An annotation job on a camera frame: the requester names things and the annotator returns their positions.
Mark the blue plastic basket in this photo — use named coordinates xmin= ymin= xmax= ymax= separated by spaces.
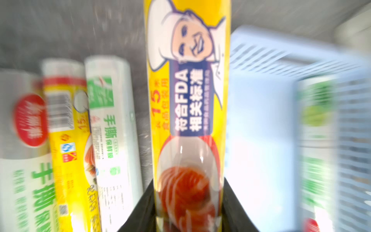
xmin=226 ymin=26 xmax=371 ymax=232

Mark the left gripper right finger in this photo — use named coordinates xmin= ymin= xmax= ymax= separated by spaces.
xmin=221 ymin=178 xmax=259 ymax=232

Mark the clear white wrap roll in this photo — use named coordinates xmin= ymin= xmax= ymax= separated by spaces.
xmin=85 ymin=55 xmax=143 ymax=232

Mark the white green wrap roll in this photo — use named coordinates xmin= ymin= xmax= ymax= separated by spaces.
xmin=295 ymin=75 xmax=336 ymax=232
xmin=1 ymin=69 xmax=59 ymax=232

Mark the yellow red wrap roll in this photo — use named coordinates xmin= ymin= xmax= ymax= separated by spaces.
xmin=144 ymin=0 xmax=231 ymax=232

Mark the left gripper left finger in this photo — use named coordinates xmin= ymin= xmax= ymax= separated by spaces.
xmin=118 ymin=180 xmax=157 ymax=232

